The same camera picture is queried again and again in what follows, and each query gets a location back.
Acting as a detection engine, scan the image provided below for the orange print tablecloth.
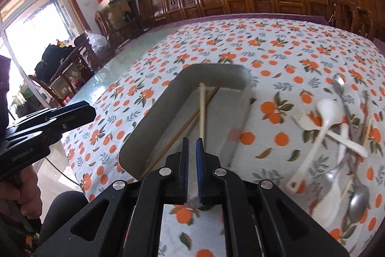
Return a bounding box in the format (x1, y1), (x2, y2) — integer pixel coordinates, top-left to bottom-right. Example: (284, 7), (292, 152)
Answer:
(62, 18), (385, 257)

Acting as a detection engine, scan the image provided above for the metal tray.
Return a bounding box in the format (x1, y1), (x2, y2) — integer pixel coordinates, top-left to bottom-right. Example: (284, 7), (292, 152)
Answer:
(119, 64), (252, 205)

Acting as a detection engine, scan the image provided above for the thin black cable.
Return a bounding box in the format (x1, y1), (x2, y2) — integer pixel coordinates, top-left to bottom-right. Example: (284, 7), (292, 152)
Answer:
(45, 153), (83, 187)

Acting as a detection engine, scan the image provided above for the light bamboo chopstick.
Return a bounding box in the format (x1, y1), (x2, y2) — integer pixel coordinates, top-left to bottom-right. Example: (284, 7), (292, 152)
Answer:
(343, 117), (373, 194)
(199, 82), (206, 140)

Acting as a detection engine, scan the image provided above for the cardboard box with label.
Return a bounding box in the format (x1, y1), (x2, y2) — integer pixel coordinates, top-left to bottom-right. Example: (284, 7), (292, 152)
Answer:
(50, 64), (79, 99)

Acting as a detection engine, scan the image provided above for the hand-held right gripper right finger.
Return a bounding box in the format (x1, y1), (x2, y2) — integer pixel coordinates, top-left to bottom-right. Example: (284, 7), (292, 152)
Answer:
(195, 137), (351, 257)

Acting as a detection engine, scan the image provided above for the clear plastic bag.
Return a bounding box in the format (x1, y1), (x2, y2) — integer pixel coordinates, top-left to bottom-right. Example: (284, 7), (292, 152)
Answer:
(85, 31), (111, 55)

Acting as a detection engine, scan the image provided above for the white ceramic spoon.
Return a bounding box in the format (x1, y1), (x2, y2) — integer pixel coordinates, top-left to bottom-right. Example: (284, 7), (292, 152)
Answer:
(311, 125), (351, 221)
(286, 99), (345, 193)

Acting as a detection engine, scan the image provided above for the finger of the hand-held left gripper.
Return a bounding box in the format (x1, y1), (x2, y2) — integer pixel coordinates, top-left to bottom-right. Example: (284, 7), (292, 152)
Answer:
(45, 112), (97, 144)
(45, 102), (94, 125)

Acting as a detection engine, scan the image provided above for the brown wooden chopstick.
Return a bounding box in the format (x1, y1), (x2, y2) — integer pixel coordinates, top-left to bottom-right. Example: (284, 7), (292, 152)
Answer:
(144, 86), (221, 175)

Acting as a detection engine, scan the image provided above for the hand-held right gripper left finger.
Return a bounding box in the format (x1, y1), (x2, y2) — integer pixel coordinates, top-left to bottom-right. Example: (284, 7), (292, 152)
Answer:
(33, 137), (190, 257)

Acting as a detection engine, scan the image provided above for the wooden glass cabinet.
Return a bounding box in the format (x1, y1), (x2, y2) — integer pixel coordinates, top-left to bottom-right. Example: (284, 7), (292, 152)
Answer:
(96, 0), (139, 45)

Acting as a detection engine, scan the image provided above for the black bag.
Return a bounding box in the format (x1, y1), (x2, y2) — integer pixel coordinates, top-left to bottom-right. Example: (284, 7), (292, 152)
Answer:
(34, 44), (79, 77)

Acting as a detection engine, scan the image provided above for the dark wooden side chair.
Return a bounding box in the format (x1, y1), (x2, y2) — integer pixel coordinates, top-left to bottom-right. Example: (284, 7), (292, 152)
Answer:
(28, 45), (95, 107)

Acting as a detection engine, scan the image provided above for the white plastic fork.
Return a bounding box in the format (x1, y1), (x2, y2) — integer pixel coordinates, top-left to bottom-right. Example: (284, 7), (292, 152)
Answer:
(291, 108), (369, 158)

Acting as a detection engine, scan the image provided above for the person's dark trouser leg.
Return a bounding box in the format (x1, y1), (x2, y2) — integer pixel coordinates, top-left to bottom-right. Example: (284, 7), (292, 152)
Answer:
(38, 191), (91, 247)

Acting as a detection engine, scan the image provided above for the person's left hand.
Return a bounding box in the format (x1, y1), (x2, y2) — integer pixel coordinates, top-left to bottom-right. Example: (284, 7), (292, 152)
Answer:
(0, 167), (42, 221)

